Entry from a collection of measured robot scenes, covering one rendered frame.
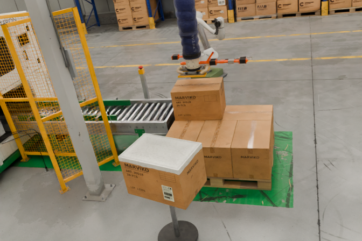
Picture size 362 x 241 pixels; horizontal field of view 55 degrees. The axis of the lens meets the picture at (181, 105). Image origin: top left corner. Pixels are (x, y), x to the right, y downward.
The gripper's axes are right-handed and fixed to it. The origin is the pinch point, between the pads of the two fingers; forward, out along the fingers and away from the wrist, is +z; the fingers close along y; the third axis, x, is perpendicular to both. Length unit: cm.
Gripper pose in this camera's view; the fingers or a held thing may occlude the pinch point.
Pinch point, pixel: (215, 28)
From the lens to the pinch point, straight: 429.0
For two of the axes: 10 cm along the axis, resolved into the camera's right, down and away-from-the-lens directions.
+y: 1.5, 8.9, 4.3
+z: -2.7, 4.5, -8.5
